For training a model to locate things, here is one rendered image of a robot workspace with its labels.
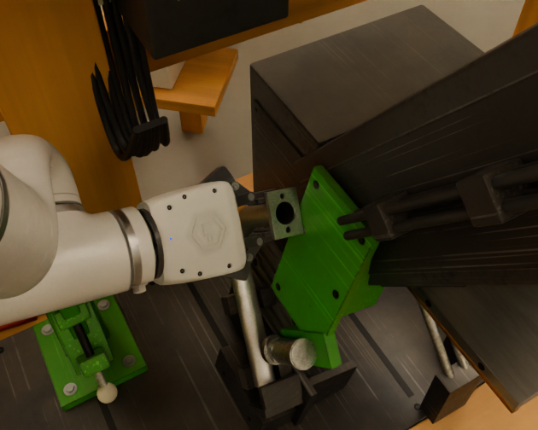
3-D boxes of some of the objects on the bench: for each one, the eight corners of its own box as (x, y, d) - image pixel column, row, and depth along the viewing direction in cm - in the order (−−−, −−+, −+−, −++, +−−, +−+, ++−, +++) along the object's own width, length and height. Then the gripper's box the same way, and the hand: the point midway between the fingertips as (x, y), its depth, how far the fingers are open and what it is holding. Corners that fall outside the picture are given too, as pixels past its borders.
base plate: (676, 268, 106) (682, 261, 105) (49, 650, 72) (43, 648, 71) (505, 123, 130) (508, 116, 128) (-32, 361, 95) (-37, 355, 94)
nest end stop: (285, 397, 87) (303, 402, 83) (249, 412, 85) (266, 419, 81) (283, 389, 87) (301, 394, 83) (247, 404, 85) (264, 410, 81)
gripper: (109, 171, 67) (254, 147, 76) (140, 318, 68) (279, 276, 77) (131, 165, 60) (287, 139, 70) (166, 327, 62) (313, 280, 71)
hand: (269, 215), depth 72 cm, fingers closed on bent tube, 3 cm apart
